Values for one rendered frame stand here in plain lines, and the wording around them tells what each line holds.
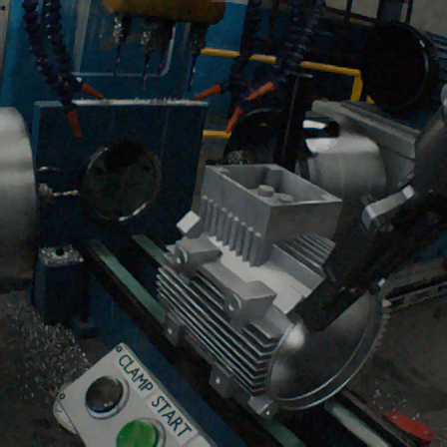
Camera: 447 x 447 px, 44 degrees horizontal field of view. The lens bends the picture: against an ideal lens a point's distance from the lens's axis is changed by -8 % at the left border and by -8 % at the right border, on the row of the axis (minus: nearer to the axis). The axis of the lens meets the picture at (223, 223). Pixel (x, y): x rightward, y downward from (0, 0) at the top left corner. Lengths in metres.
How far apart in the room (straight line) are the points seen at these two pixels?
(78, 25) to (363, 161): 0.54
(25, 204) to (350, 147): 0.55
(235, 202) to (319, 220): 0.09
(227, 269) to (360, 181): 0.42
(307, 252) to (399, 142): 0.52
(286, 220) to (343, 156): 0.39
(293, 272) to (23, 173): 0.32
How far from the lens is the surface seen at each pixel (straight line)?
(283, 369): 0.70
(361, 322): 0.68
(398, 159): 1.07
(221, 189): 0.64
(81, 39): 1.02
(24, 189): 0.68
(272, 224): 0.59
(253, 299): 0.55
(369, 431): 0.68
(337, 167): 0.95
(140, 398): 0.40
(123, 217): 0.99
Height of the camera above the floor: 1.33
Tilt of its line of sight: 21 degrees down
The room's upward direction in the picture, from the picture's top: 10 degrees clockwise
